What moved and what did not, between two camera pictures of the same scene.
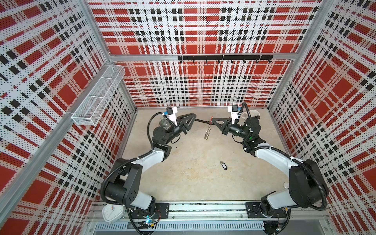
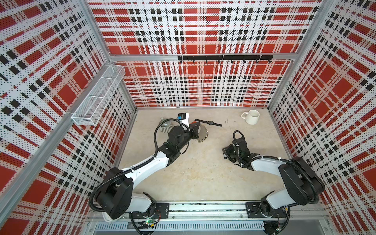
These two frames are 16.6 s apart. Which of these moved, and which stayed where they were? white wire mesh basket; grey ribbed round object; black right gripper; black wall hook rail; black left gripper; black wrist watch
Moved: black right gripper; black left gripper
Stayed: black wall hook rail; black wrist watch; grey ribbed round object; white wire mesh basket
